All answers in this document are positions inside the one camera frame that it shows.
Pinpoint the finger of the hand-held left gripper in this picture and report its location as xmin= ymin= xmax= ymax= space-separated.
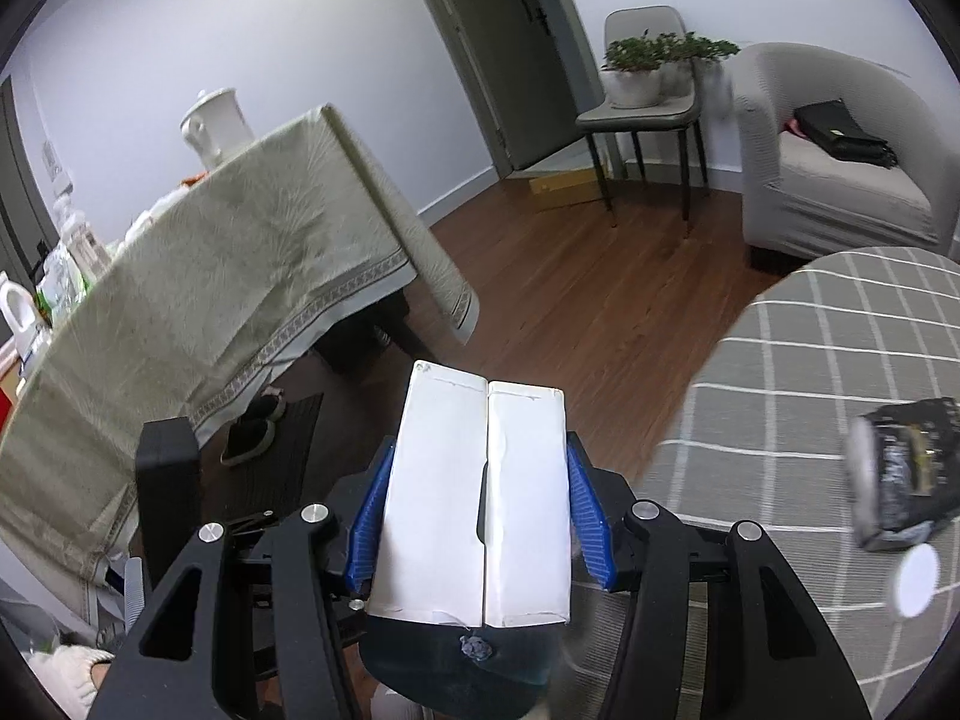
xmin=137 ymin=418 xmax=202 ymax=593

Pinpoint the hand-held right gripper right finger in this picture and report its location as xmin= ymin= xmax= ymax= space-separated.
xmin=566 ymin=435 xmax=875 ymax=720

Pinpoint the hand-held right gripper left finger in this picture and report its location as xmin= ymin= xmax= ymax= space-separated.
xmin=90 ymin=439 xmax=398 ymax=720

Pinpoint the white cardboard box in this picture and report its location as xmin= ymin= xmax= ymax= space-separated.
xmin=366 ymin=360 xmax=575 ymax=629

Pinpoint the person's left hand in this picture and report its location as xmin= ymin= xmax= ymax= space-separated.
xmin=26 ymin=645 xmax=113 ymax=720

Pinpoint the dark shoe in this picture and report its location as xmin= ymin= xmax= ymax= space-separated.
xmin=247 ymin=388 xmax=287 ymax=425
xmin=220 ymin=420 xmax=275 ymax=467

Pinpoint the black floor mat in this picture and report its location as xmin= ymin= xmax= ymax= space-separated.
xmin=266 ymin=392 xmax=325 ymax=496

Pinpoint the dark wooden table leg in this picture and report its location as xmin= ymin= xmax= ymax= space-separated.
xmin=375 ymin=300 xmax=451 ymax=368

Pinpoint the white plastic jug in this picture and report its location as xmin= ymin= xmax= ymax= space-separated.
xmin=0 ymin=279 xmax=50 ymax=361

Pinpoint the beige patterned tablecloth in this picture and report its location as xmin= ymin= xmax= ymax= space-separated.
xmin=0 ymin=103 xmax=481 ymax=616

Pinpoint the grey checked tablecloth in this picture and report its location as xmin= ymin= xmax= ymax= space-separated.
xmin=622 ymin=246 xmax=960 ymax=720

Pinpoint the clear plastic bottle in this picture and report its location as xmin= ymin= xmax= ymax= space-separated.
xmin=56 ymin=191 xmax=98 ymax=271

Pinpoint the black and white packet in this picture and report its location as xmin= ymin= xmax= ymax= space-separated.
xmin=844 ymin=396 xmax=960 ymax=552

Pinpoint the white plastic lid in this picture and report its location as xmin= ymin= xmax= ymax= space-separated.
xmin=885 ymin=542 xmax=942 ymax=616

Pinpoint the flat cardboard box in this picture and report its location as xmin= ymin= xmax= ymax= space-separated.
xmin=527 ymin=167 xmax=605 ymax=211

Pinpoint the white kettle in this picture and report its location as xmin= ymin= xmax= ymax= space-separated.
xmin=180 ymin=88 xmax=256 ymax=168

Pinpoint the grey dining chair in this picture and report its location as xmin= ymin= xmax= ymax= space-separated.
xmin=575 ymin=6 xmax=710 ymax=237

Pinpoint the grey armchair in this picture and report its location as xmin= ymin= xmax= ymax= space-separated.
xmin=731 ymin=43 xmax=960 ymax=271

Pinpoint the potted plant in white pot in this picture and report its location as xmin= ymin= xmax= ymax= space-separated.
xmin=602 ymin=36 xmax=665 ymax=107
xmin=652 ymin=31 xmax=695 ymax=91
xmin=679 ymin=31 xmax=742 ymax=65

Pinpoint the black bag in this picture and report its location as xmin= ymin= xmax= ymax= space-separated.
xmin=791 ymin=99 xmax=897 ymax=168

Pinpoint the grey door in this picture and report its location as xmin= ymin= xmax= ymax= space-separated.
xmin=397 ymin=0 xmax=601 ymax=181

